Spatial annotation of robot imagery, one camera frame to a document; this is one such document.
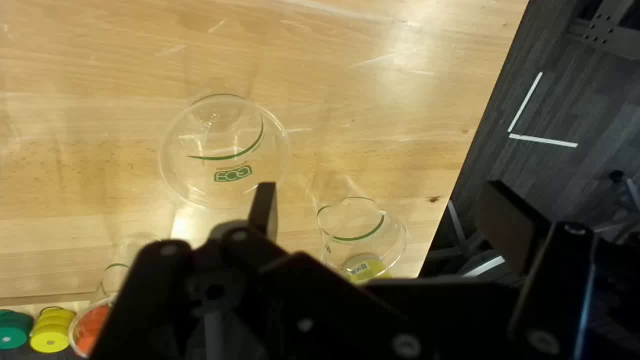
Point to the yellow toy disc stack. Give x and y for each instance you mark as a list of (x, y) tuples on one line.
[(50, 331)]

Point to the orange toy disc stack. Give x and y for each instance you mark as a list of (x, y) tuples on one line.
[(91, 329)]

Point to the black perforated metal frame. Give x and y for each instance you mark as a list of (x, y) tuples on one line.
[(611, 31)]

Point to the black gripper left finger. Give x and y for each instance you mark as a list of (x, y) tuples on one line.
[(265, 206)]

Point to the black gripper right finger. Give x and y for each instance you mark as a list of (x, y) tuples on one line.
[(510, 226)]

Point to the green toy disc stack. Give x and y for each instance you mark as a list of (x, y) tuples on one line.
[(12, 331)]

